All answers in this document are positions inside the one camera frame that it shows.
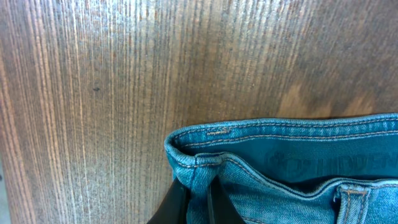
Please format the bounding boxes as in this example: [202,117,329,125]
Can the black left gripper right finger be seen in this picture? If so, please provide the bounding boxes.
[207,176,245,224]

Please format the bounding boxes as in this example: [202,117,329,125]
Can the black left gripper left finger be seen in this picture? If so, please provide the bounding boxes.
[147,179,190,224]

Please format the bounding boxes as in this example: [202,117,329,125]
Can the light blue denim jeans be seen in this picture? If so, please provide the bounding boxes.
[165,113,397,223]

